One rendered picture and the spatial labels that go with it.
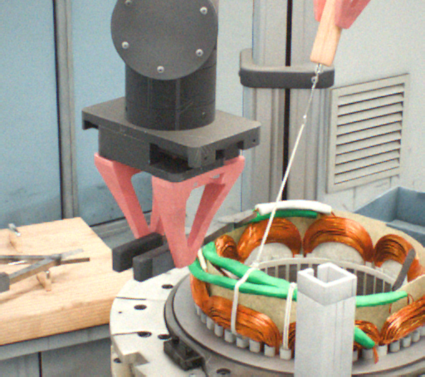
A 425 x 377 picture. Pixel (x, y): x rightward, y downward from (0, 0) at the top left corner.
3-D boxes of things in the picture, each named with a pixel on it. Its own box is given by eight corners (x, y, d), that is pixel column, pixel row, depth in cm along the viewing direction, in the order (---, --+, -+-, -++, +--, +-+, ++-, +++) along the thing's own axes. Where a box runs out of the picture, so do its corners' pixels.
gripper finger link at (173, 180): (173, 294, 69) (175, 152, 65) (95, 258, 73) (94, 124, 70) (244, 260, 73) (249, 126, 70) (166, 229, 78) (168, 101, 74)
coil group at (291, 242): (243, 276, 91) (244, 230, 89) (232, 269, 92) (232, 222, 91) (303, 261, 94) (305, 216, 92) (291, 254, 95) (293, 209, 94)
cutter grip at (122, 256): (119, 274, 71) (119, 252, 70) (110, 270, 72) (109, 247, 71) (163, 256, 74) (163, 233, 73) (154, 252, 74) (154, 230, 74)
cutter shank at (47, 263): (10, 285, 93) (9, 279, 93) (4, 282, 94) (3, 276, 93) (62, 263, 98) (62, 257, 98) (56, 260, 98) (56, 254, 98)
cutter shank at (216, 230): (184, 257, 72) (184, 249, 72) (174, 255, 73) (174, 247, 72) (232, 227, 77) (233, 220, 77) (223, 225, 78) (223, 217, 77)
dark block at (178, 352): (178, 346, 81) (178, 330, 81) (202, 366, 79) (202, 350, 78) (162, 351, 81) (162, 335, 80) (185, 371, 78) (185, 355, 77)
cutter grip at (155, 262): (140, 284, 70) (140, 261, 69) (132, 280, 70) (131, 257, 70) (184, 265, 73) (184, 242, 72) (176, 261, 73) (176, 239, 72)
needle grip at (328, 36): (322, 64, 78) (345, -18, 78) (305, 59, 80) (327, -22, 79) (336, 68, 80) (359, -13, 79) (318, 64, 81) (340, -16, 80)
